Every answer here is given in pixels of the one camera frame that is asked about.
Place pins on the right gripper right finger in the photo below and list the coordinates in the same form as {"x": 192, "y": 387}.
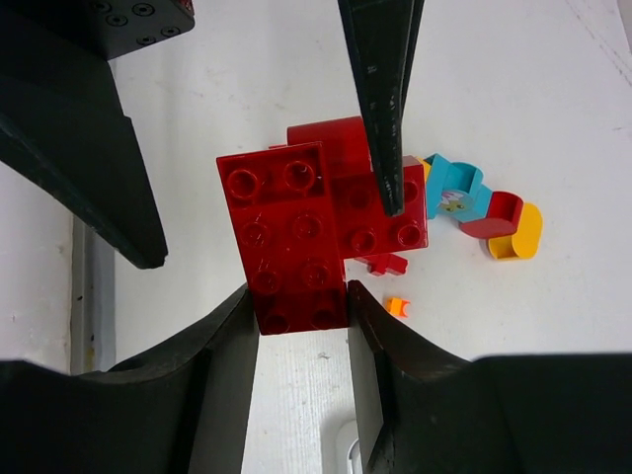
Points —
{"x": 421, "y": 409}

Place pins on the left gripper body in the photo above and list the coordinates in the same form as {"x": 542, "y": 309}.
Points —
{"x": 111, "y": 28}

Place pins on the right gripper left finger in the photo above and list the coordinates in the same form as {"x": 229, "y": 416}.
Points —
{"x": 181, "y": 406}

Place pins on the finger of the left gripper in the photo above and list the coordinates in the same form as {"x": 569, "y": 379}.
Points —
{"x": 381, "y": 38}
{"x": 63, "y": 128}

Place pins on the large red lego assembly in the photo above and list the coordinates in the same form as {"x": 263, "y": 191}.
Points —
{"x": 300, "y": 210}

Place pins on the small orange arch lego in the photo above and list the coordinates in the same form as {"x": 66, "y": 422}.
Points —
{"x": 397, "y": 307}

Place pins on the red cross lego piece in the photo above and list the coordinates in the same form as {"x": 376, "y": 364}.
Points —
{"x": 381, "y": 264}

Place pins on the large teal lego assembly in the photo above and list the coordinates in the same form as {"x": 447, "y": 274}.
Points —
{"x": 456, "y": 189}

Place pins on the yellow rounded lego brick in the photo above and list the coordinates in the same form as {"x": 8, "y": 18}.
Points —
{"x": 524, "y": 243}

